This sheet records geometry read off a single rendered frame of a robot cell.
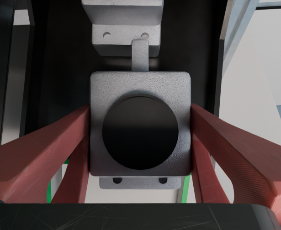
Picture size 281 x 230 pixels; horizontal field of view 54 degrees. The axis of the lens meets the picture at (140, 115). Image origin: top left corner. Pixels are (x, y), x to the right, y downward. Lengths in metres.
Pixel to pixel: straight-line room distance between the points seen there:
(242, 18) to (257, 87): 0.43
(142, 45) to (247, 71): 0.55
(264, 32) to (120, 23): 0.87
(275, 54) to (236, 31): 0.88
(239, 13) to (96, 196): 0.27
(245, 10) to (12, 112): 0.26
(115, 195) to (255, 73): 0.46
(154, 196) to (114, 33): 0.24
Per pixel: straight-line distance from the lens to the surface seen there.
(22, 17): 0.25
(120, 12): 0.16
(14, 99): 0.34
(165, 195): 0.37
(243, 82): 0.68
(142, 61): 0.16
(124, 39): 0.18
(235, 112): 0.63
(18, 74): 0.33
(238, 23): 0.27
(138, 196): 0.37
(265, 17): 0.97
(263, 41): 1.07
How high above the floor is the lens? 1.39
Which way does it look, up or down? 63 degrees down
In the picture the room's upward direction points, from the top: 1 degrees clockwise
